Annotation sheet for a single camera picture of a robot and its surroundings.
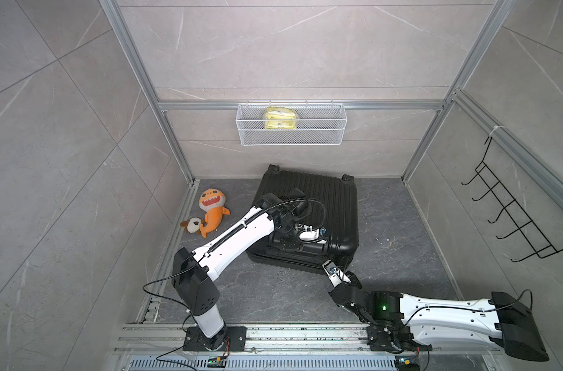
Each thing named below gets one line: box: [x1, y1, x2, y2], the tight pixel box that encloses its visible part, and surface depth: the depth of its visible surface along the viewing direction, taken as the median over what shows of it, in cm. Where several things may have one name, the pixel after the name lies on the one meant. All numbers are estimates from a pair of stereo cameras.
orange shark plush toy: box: [198, 187, 231, 239], surface depth 103 cm
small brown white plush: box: [179, 217, 205, 235], surface depth 102 cm
